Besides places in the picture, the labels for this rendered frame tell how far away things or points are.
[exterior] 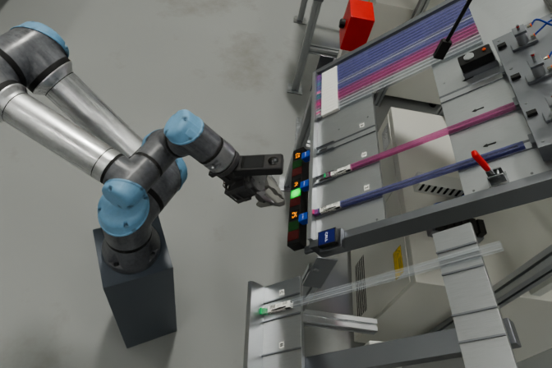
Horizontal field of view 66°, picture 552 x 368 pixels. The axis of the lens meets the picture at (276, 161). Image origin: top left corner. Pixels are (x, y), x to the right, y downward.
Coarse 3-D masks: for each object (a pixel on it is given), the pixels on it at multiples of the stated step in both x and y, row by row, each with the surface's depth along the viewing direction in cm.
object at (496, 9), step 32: (480, 0) 119; (512, 0) 111; (480, 32) 112; (448, 64) 112; (448, 96) 106; (480, 96) 100; (512, 96) 95; (480, 128) 95; (512, 128) 90; (512, 160) 86
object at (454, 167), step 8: (520, 144) 86; (488, 152) 89; (496, 152) 88; (504, 152) 87; (512, 152) 87; (464, 160) 92; (472, 160) 90; (488, 160) 89; (440, 168) 94; (448, 168) 93; (456, 168) 92; (416, 176) 97; (424, 176) 96; (432, 176) 95; (392, 184) 100; (400, 184) 99; (408, 184) 98; (368, 192) 103; (376, 192) 102; (384, 192) 101; (344, 200) 106; (352, 200) 105; (360, 200) 104
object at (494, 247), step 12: (468, 252) 70; (480, 252) 69; (492, 252) 68; (420, 264) 75; (432, 264) 73; (444, 264) 72; (384, 276) 78; (396, 276) 76; (408, 276) 76; (336, 288) 83; (348, 288) 81; (360, 288) 81; (300, 300) 87; (312, 300) 86; (264, 312) 92
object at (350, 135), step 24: (336, 120) 129; (360, 120) 122; (336, 144) 123; (360, 144) 116; (336, 168) 117; (360, 168) 111; (336, 192) 112; (360, 192) 107; (336, 216) 107; (360, 216) 102; (384, 216) 98
